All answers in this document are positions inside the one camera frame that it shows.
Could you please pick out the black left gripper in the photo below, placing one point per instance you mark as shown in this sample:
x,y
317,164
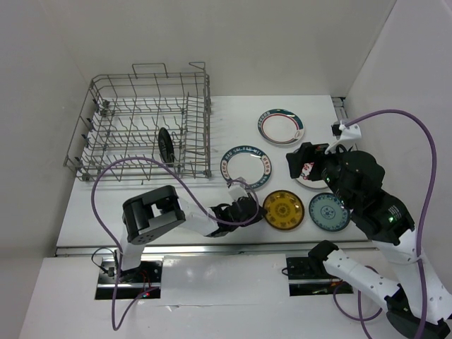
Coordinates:
x,y
256,215

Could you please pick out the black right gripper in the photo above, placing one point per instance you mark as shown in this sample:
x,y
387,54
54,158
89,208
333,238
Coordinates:
x,y
306,152

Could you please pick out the yellow patterned plate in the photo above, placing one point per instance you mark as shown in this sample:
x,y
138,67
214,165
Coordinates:
x,y
284,210

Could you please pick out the black round plate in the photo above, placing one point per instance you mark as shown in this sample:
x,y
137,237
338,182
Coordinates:
x,y
166,147

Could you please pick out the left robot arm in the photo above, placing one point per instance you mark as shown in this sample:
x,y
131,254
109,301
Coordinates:
x,y
149,216

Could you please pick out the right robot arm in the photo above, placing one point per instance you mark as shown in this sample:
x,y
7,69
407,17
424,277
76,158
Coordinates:
x,y
417,304

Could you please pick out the white plate red characters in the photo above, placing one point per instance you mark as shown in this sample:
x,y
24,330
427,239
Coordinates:
x,y
304,181

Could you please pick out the white plate teal red rim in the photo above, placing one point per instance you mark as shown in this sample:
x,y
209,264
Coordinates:
x,y
280,127

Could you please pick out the white plate teal lettered rim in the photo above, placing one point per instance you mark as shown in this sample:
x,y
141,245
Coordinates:
x,y
247,163

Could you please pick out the blue white patterned plate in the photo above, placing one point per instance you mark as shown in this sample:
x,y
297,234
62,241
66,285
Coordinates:
x,y
328,213

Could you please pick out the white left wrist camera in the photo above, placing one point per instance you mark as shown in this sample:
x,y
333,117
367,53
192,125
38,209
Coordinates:
x,y
238,188

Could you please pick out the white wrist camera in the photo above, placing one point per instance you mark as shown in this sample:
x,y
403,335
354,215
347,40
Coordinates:
x,y
346,137
238,188

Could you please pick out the silver aluminium front rail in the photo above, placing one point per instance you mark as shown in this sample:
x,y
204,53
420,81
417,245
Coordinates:
x,y
290,249

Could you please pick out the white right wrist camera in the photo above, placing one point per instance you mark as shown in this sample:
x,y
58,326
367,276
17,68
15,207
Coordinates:
x,y
346,137

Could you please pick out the silver aluminium side rail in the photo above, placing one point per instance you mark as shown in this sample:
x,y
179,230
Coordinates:
x,y
339,107

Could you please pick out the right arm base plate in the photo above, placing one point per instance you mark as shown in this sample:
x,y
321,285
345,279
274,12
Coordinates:
x,y
303,280

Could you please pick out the grey wire dish rack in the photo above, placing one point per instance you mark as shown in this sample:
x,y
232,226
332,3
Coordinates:
x,y
117,127

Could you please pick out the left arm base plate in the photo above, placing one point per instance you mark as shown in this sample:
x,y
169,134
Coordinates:
x,y
145,279

